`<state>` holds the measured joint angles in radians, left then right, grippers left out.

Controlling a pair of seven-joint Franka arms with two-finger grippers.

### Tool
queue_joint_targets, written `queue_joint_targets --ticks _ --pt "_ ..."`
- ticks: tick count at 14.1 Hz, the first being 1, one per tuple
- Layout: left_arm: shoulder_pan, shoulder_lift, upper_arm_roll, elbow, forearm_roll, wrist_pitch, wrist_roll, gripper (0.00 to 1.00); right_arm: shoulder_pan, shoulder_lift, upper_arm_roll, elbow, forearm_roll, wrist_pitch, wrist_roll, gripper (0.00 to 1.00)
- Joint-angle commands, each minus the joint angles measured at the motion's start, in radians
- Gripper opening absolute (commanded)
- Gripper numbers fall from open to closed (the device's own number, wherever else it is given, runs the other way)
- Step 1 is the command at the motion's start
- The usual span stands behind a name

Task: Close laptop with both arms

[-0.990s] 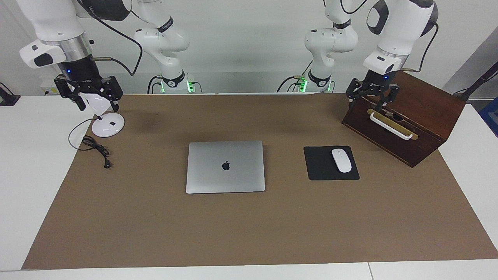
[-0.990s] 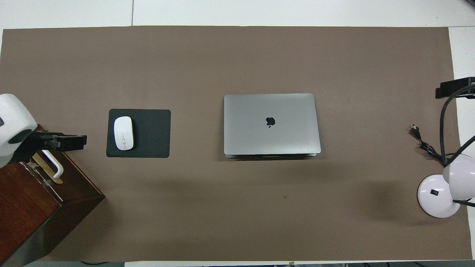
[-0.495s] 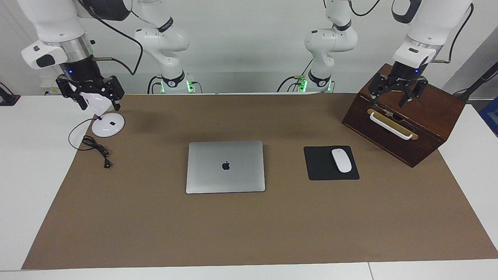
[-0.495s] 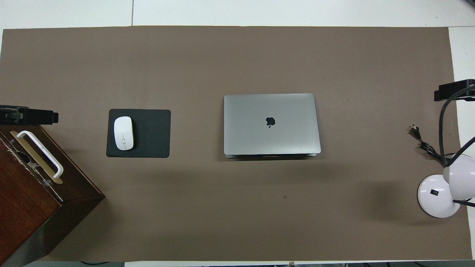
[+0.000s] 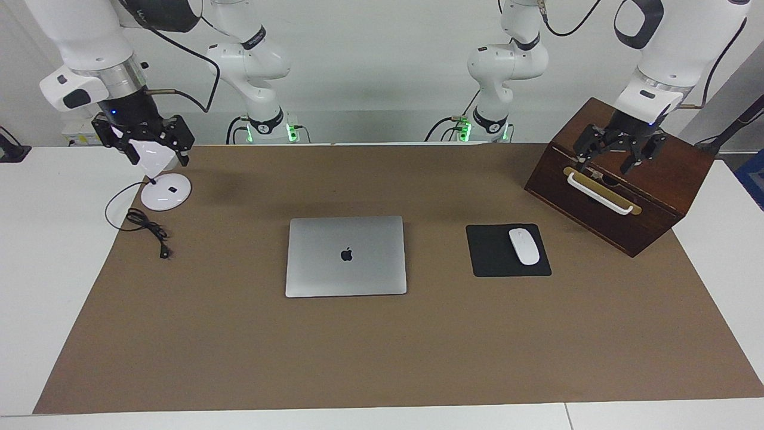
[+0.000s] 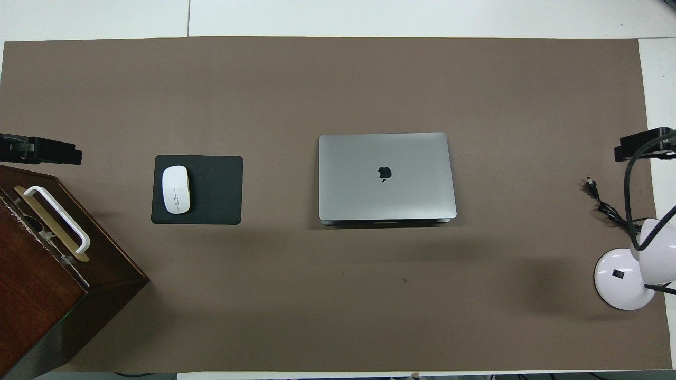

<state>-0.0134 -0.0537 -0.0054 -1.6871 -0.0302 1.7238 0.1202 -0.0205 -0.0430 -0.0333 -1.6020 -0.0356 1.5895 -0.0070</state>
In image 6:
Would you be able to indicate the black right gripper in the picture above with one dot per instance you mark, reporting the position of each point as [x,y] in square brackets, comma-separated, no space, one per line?
[647,143]

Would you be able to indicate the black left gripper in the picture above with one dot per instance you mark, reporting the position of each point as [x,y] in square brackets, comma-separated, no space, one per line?
[53,152]

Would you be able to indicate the grey aluminium laptop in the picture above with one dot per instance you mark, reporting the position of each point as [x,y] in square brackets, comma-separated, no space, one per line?
[384,177]

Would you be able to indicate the white computer mouse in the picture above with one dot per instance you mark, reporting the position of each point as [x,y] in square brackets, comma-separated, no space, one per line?
[176,189]

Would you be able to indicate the dark brown wooden box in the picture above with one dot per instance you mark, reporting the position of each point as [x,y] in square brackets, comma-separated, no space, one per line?
[37,285]

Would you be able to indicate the white desk lamp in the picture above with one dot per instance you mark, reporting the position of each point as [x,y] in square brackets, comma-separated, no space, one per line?
[620,277]

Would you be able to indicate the black mouse pad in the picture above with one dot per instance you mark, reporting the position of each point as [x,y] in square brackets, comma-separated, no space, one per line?
[216,190]

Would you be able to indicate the brown table mat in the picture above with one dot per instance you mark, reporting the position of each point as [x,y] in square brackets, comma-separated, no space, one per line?
[317,295]

